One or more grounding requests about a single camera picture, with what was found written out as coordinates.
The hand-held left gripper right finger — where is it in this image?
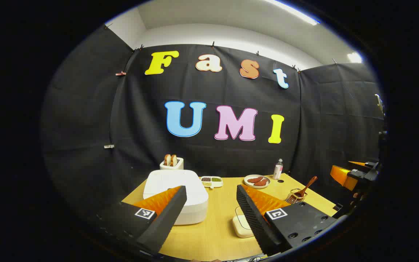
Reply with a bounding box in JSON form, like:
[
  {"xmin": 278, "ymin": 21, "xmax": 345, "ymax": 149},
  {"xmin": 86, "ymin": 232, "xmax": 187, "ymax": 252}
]
[{"xmin": 236, "ymin": 184, "xmax": 343, "ymax": 256}]

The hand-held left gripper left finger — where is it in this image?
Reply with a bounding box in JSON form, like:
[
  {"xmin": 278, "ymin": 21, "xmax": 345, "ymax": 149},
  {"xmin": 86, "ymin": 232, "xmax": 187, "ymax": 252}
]
[{"xmin": 95, "ymin": 186, "xmax": 187, "ymax": 255}]

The clear tray of white rice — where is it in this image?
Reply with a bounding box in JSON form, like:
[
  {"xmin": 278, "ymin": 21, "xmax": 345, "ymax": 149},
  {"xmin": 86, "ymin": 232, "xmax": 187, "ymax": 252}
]
[{"xmin": 232, "ymin": 206, "xmax": 256, "ymax": 238}]

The brown wooden spoon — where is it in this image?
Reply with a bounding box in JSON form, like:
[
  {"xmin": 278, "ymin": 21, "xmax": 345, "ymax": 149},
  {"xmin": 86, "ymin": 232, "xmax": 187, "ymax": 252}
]
[{"xmin": 294, "ymin": 176, "xmax": 318, "ymax": 198}]

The white rice cooker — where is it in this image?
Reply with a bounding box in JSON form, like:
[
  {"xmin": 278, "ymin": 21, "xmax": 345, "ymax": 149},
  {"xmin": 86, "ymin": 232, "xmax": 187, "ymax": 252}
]
[{"xmin": 143, "ymin": 170, "xmax": 209, "ymax": 225}]

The metal wire chopstick holder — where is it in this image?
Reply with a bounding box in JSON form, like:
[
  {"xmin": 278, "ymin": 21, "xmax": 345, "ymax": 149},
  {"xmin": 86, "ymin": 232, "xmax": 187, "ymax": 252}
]
[{"xmin": 286, "ymin": 188, "xmax": 308, "ymax": 205}]

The white round plate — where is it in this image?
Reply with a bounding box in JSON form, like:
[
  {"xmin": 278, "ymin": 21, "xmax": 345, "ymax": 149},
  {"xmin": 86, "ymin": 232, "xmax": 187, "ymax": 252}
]
[{"xmin": 244, "ymin": 175, "xmax": 271, "ymax": 189}]

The white toaster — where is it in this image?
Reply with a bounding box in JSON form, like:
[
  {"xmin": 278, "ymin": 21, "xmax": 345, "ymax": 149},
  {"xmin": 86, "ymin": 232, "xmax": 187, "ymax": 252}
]
[{"xmin": 159, "ymin": 157, "xmax": 184, "ymax": 170}]

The white divided grain dish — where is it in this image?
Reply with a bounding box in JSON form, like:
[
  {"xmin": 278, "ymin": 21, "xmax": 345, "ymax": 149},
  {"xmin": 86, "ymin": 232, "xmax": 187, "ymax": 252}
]
[{"xmin": 200, "ymin": 176, "xmax": 223, "ymax": 189}]

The clear bottle pink label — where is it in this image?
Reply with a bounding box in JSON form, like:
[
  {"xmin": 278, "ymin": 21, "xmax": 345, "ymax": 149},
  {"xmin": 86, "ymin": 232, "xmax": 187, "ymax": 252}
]
[{"xmin": 273, "ymin": 159, "xmax": 284, "ymax": 180}]

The black backdrop cloth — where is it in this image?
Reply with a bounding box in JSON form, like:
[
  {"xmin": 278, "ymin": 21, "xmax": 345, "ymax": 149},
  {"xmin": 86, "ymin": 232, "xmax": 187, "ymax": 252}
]
[{"xmin": 41, "ymin": 24, "xmax": 384, "ymax": 219}]

